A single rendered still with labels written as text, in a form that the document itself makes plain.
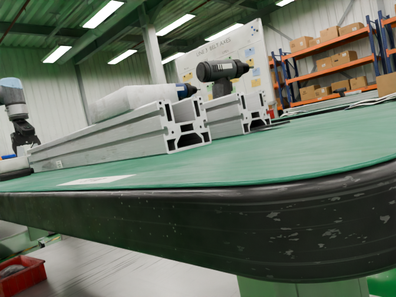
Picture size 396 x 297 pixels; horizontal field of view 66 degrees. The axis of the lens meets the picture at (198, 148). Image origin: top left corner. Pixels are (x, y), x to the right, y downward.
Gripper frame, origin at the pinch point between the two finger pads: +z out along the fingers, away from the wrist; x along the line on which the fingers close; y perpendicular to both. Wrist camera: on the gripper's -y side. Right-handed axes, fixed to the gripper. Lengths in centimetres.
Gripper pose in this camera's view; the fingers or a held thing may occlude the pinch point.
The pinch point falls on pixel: (31, 164)
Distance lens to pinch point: 141.0
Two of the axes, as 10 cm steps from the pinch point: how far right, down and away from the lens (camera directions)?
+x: -7.2, 1.9, -6.7
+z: 2.0, 9.8, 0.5
